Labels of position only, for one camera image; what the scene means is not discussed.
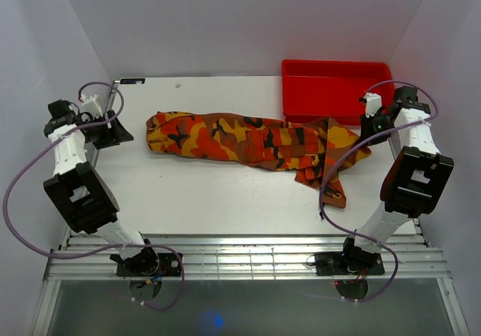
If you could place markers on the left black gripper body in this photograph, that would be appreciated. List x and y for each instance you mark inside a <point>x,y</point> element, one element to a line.
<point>101,134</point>

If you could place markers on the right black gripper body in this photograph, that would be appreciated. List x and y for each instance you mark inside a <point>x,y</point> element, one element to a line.
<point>376,124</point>

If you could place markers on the orange camouflage trousers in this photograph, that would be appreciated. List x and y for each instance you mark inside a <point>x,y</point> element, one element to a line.
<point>315,151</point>

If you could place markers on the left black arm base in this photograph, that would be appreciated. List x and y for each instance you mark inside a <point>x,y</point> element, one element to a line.
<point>169,266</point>

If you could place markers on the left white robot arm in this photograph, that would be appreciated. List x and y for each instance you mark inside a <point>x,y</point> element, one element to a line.
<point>78,192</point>

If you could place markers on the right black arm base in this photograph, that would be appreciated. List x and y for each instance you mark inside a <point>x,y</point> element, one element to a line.
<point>336,264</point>

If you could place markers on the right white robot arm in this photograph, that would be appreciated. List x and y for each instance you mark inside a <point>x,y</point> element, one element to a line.
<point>415,181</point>

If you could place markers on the small label sticker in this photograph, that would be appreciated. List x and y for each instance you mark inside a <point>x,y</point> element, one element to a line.
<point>132,81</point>

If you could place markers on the red plastic bin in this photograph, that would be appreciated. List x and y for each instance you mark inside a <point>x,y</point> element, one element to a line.
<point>312,89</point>

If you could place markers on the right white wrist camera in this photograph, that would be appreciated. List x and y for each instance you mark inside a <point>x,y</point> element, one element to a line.
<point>372,103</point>

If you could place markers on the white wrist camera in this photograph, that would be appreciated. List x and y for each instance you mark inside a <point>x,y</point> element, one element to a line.
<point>372,103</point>
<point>90,107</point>

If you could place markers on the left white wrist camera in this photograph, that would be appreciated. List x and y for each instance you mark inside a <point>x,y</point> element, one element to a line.
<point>90,107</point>

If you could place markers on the aluminium frame rail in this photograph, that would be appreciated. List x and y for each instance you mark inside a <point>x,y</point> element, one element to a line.
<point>246,258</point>

